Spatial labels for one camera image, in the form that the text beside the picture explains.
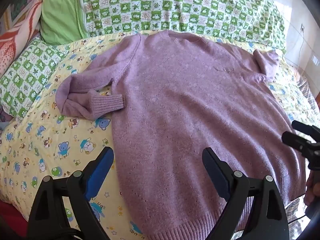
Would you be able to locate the orange floral blanket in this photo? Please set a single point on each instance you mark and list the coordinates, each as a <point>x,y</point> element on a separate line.
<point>17,37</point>

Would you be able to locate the red cloth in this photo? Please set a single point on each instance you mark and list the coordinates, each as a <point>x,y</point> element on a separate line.
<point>11,220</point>

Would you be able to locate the purple knitted sweater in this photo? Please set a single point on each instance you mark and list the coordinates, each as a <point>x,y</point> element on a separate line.
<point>180,100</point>

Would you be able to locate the green checked quilt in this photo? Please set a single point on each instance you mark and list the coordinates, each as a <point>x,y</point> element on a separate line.
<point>175,7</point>

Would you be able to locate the yellow cartoon bed sheet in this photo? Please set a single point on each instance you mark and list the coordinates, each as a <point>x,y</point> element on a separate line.
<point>45,140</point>

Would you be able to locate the green checked pillow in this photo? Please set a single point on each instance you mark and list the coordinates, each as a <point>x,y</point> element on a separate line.
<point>30,75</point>

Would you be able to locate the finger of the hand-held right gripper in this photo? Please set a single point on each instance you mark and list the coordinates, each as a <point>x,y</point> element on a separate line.
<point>306,128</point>
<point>293,141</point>

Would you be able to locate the person's right hand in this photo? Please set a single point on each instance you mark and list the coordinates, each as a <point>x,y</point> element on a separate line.
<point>312,187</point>

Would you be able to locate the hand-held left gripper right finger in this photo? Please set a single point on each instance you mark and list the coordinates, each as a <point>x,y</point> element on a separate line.
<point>218,173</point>

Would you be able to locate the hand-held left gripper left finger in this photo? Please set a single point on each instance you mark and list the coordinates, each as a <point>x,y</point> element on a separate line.
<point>99,172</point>

